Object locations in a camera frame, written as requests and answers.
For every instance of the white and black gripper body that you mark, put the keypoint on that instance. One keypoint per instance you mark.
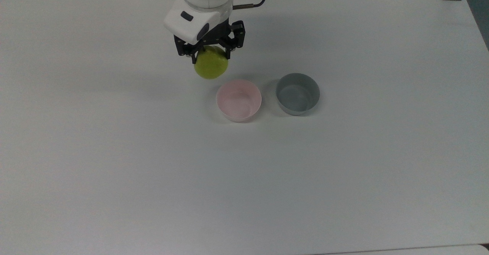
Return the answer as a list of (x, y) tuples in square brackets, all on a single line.
[(187, 18)]

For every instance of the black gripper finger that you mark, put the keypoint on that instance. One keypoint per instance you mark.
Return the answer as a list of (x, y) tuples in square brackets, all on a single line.
[(230, 52), (194, 57)]

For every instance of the green yellow pear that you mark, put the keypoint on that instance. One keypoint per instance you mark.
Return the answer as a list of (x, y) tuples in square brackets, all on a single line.
[(212, 65)]

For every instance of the pink bowl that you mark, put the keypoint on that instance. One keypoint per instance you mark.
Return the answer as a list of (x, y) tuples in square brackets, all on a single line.
[(238, 102)]

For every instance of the grey bowl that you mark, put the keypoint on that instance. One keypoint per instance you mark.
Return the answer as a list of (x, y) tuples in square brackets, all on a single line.
[(298, 94)]

